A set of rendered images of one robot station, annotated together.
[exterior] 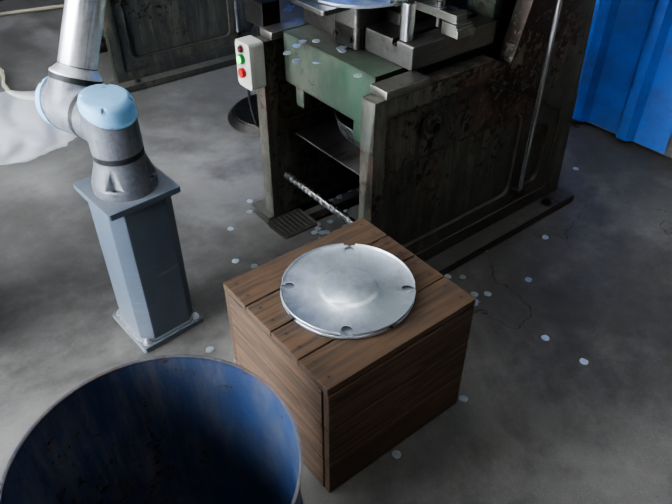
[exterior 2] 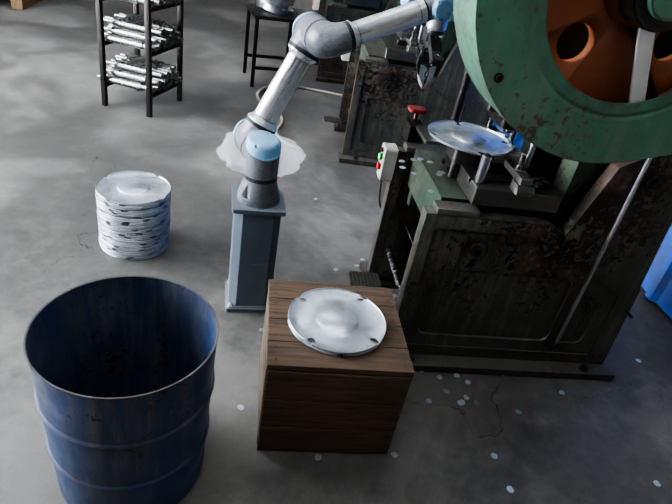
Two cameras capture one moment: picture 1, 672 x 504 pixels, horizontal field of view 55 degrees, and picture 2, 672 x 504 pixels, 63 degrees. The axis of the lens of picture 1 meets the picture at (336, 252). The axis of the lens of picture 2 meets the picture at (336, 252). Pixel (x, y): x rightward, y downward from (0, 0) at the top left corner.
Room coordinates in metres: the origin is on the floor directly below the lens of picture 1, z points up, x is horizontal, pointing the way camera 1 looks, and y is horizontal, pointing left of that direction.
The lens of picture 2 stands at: (-0.12, -0.56, 1.39)
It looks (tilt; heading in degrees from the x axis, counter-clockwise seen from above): 32 degrees down; 27
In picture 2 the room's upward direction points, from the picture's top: 11 degrees clockwise
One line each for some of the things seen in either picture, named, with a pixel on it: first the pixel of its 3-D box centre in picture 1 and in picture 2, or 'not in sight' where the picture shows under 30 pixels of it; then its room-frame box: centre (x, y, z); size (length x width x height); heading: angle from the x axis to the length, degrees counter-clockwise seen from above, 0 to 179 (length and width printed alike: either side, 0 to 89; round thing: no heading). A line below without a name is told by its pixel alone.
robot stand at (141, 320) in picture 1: (143, 257); (253, 250); (1.30, 0.50, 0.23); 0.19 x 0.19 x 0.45; 42
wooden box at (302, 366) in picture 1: (346, 346); (327, 364); (1.03, -0.03, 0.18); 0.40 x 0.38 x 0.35; 128
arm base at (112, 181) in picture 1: (121, 166); (259, 185); (1.30, 0.50, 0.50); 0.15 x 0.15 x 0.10
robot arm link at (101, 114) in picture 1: (108, 120); (262, 154); (1.30, 0.51, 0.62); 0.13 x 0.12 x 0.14; 55
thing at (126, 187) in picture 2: not in sight; (133, 187); (1.25, 1.10, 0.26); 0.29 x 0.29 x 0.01
